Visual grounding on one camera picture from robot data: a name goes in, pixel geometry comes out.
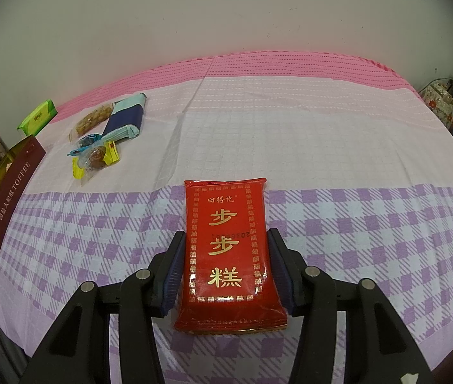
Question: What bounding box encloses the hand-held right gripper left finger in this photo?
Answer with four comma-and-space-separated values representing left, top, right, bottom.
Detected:
19, 230, 187, 384

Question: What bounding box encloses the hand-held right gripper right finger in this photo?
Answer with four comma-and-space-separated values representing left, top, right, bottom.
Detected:
266, 228, 435, 384

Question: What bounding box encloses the brown and gold tin box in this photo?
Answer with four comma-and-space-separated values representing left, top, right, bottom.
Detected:
0, 135, 47, 257

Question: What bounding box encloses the red snack packet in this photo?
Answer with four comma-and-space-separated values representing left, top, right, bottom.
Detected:
172, 176, 289, 334

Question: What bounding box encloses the blue clear candy wrapper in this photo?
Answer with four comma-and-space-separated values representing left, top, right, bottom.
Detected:
67, 133, 104, 157

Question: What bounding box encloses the yellow-ended pastry wrapper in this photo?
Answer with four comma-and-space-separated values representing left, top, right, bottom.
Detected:
72, 141, 121, 180

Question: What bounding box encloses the short peanut brittle bar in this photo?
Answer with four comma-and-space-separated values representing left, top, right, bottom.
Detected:
70, 102, 116, 141

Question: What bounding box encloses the navy and light blue packet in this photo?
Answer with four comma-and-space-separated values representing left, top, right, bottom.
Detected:
102, 93, 148, 140

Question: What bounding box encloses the green tissue pack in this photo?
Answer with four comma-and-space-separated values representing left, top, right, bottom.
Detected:
16, 100, 58, 136

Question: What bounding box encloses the purple checked bed sheet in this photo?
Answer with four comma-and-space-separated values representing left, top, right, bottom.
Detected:
0, 76, 453, 384

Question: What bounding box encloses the pink bed mat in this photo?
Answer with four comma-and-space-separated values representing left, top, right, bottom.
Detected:
54, 51, 418, 117

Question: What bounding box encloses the floral bag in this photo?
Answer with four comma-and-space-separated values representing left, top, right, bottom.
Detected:
418, 82, 453, 129

